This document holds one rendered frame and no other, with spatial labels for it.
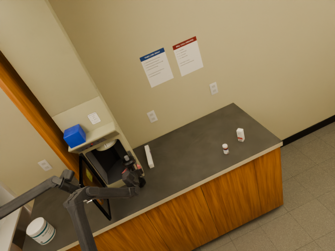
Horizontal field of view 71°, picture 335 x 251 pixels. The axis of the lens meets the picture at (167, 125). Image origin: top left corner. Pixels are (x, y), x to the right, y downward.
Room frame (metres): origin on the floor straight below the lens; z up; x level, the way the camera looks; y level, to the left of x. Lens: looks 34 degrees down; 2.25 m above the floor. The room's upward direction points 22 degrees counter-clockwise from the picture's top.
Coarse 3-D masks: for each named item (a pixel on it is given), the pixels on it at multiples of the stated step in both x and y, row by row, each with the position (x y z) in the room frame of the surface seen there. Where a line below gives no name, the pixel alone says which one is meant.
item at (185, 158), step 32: (192, 128) 1.72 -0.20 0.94; (224, 128) 1.55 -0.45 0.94; (256, 128) 1.40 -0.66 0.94; (160, 160) 1.48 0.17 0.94; (192, 160) 1.34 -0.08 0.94; (224, 160) 1.21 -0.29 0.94; (64, 192) 1.57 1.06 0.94; (160, 192) 1.16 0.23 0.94; (64, 224) 1.23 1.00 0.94; (96, 224) 1.11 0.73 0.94
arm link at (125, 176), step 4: (124, 172) 1.13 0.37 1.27; (128, 172) 1.11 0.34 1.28; (124, 176) 1.10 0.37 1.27; (128, 176) 1.09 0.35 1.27; (132, 176) 1.10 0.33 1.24; (124, 180) 1.07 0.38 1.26; (128, 180) 1.07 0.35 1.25; (132, 180) 1.08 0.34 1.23; (128, 184) 1.07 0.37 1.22; (132, 184) 1.06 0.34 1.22; (136, 188) 1.03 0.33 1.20; (136, 192) 1.01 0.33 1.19
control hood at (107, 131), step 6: (102, 126) 1.37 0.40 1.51; (108, 126) 1.34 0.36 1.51; (114, 126) 1.31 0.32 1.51; (90, 132) 1.35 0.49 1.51; (96, 132) 1.32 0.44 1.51; (102, 132) 1.29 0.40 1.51; (108, 132) 1.27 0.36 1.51; (114, 132) 1.29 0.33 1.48; (90, 138) 1.28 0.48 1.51; (96, 138) 1.26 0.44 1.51; (108, 138) 1.34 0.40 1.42; (84, 144) 1.26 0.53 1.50; (96, 144) 1.34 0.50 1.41; (72, 150) 1.25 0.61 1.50
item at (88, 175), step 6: (84, 162) 1.31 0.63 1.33; (84, 168) 1.25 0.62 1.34; (84, 174) 1.18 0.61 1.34; (90, 174) 1.27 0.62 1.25; (84, 180) 1.12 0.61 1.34; (90, 180) 1.20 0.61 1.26; (96, 180) 1.29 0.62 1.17; (96, 186) 1.22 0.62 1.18; (102, 186) 1.31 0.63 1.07; (96, 204) 1.04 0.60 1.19; (102, 204) 1.11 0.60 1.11; (108, 210) 1.12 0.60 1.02
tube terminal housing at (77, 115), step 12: (72, 108) 1.37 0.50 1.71; (84, 108) 1.38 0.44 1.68; (96, 108) 1.38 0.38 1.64; (108, 108) 1.47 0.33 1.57; (60, 120) 1.36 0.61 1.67; (72, 120) 1.37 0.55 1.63; (84, 120) 1.37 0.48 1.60; (108, 120) 1.38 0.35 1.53; (120, 132) 1.39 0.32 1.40; (120, 180) 1.37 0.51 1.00
